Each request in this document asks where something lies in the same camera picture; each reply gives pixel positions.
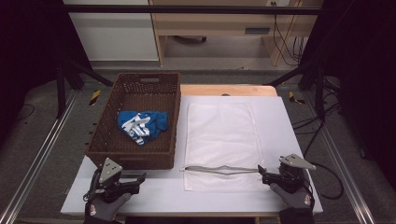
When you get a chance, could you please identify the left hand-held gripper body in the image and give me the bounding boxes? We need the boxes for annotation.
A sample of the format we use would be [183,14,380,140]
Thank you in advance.
[92,157,126,203]

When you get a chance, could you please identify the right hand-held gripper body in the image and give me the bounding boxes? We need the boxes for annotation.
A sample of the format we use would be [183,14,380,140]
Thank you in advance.
[277,153,318,194]

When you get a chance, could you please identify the brown wicker basket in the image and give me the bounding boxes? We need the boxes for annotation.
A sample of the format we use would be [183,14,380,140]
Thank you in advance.
[85,72,182,171]

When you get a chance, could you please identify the blue and white garment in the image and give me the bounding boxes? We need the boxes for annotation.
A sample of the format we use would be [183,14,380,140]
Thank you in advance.
[117,110,169,147]

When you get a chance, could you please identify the white mesh laundry bag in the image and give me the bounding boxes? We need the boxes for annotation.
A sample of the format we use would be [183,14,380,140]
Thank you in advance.
[179,102,269,193]

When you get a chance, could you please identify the person's right hand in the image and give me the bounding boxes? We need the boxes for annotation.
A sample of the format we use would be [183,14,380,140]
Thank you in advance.
[269,182,314,210]

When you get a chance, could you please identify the person's left hand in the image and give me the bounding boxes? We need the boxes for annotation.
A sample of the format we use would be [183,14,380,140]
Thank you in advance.
[85,192,133,223]

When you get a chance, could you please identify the yellow black floor tape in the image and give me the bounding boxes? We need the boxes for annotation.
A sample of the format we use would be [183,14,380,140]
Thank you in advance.
[89,90,103,106]
[288,91,306,105]

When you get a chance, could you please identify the black metal stand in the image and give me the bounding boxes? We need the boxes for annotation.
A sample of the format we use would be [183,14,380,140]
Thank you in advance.
[55,58,114,119]
[266,58,327,123]

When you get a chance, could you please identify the black curtain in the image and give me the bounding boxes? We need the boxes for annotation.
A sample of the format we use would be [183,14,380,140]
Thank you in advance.
[0,0,93,147]
[306,0,396,181]

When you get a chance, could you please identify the white cabinet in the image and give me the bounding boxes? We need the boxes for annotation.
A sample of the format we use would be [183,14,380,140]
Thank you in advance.
[63,0,160,62]

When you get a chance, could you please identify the light wooden desk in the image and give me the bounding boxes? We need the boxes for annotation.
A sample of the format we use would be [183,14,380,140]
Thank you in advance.
[148,0,323,67]

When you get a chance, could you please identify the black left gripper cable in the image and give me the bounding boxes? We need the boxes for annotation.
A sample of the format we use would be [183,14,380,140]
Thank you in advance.
[82,168,105,203]

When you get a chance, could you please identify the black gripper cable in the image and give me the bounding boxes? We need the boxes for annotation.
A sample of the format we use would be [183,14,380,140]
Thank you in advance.
[82,168,105,203]
[303,161,346,201]

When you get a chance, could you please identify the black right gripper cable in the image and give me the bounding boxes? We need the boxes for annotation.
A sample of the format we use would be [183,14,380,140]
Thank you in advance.
[303,161,346,201]

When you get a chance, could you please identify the aluminium floor rail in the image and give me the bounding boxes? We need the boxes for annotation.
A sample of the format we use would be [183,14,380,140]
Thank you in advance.
[302,90,378,224]
[0,89,79,224]

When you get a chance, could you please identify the black floor cables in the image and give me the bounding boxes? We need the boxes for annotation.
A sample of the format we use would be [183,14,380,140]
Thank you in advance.
[291,77,344,157]

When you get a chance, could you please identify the black hanging desk cables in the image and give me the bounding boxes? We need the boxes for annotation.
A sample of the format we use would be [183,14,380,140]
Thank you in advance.
[272,2,305,66]

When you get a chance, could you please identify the black horizontal frame bar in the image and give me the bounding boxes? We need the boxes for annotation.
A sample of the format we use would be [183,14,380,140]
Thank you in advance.
[61,4,323,16]

